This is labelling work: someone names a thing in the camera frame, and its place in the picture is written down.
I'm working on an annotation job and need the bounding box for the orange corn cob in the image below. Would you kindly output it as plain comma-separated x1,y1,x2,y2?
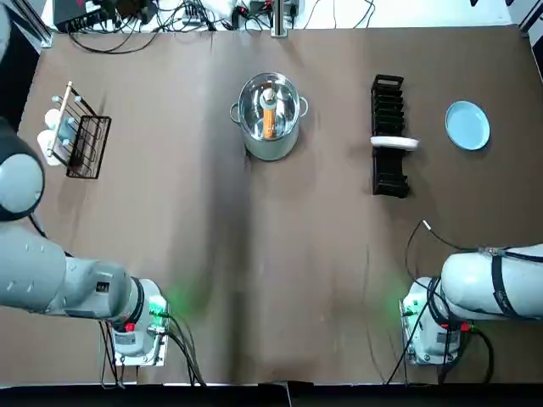
262,108,277,139

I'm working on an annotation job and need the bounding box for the steel pot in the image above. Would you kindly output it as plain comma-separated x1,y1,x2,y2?
230,71,310,162

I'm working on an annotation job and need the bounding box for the white plate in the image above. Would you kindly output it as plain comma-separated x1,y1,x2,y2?
369,135,421,153

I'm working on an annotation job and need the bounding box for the blue plate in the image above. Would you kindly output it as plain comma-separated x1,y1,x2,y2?
444,100,491,152

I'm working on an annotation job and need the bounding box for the black dish rack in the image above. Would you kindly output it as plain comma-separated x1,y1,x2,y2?
371,74,411,198

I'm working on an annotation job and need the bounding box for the black power supply unit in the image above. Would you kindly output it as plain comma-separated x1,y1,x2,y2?
237,0,306,20

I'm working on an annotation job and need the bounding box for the grey usb hub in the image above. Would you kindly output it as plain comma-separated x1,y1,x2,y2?
182,2,213,22

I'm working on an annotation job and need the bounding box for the blue cup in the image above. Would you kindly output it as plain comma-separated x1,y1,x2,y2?
44,109,77,143

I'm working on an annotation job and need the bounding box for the black power adapter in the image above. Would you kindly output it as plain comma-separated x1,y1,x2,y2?
114,0,158,20

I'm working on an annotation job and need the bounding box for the black box with red logo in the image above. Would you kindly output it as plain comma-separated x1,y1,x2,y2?
53,0,111,31

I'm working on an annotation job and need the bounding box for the black cable with silver plug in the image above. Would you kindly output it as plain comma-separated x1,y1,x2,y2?
405,219,480,293

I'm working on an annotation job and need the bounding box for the black wire cup rack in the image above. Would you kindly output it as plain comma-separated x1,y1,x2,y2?
44,81,112,180

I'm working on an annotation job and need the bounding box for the aluminium frame rail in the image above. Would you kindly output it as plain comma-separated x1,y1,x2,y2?
517,0,543,42
14,0,54,50

